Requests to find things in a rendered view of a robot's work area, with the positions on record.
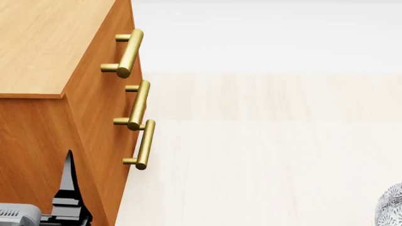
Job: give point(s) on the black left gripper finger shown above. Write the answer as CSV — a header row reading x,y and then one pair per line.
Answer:
x,y
67,183

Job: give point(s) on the orange wooden drawer cabinet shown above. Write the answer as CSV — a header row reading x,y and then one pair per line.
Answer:
x,y
37,47

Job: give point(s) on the grey speckled patterned bowl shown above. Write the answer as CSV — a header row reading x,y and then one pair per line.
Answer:
x,y
391,207

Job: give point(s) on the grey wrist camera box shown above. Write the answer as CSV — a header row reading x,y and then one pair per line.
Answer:
x,y
19,215

